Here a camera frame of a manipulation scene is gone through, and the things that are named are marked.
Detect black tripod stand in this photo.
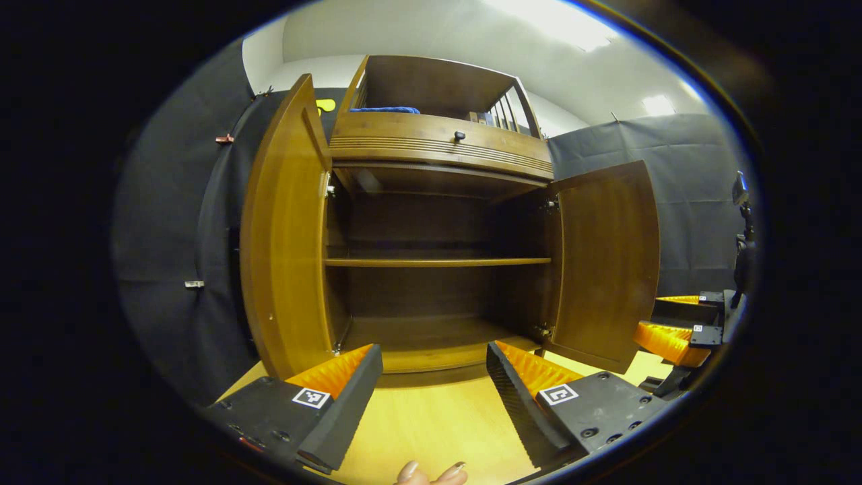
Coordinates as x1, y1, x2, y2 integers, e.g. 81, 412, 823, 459
732, 170, 758, 311

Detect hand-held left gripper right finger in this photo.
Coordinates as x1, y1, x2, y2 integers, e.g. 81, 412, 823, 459
486, 340, 671, 471

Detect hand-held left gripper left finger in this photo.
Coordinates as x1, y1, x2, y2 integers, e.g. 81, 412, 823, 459
202, 344, 385, 476

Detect wooden shoe cabinet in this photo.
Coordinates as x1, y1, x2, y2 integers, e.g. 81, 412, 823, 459
323, 55, 563, 375

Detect wooden cabinet door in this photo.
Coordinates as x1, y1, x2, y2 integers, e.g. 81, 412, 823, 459
240, 74, 334, 380
542, 160, 661, 375

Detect black backdrop cloth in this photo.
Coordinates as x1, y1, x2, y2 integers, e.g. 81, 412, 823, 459
545, 113, 748, 297
111, 37, 351, 405

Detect wooden cabinet drawer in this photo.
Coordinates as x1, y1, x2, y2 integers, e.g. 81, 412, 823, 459
329, 111, 554, 181

